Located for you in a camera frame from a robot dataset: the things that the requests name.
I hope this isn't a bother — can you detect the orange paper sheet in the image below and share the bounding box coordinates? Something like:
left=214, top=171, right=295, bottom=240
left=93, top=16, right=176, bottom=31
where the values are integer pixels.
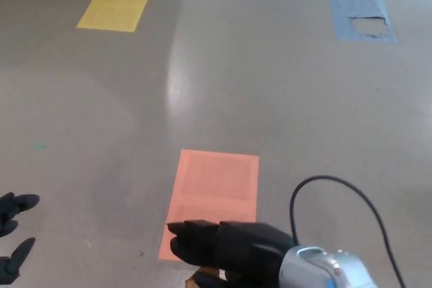
left=157, top=148, right=260, bottom=262

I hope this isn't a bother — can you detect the brown cardboard box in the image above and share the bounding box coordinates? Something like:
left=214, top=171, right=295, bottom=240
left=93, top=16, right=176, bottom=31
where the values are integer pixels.
left=184, top=266, right=227, bottom=288

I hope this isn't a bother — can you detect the yellow paper sheet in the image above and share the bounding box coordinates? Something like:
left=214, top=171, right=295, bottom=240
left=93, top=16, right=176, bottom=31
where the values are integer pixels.
left=76, top=0, right=154, bottom=33

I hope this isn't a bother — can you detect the torn blue paper sheet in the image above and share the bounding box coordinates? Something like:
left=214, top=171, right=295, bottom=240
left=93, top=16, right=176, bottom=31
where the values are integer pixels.
left=329, top=0, right=398, bottom=45

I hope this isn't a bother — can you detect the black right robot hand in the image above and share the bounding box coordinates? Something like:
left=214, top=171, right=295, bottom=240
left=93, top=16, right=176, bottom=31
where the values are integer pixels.
left=166, top=220, right=297, bottom=288

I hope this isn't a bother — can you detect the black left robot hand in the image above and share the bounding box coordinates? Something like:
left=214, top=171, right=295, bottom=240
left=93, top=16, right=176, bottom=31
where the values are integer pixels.
left=0, top=192, right=41, bottom=276

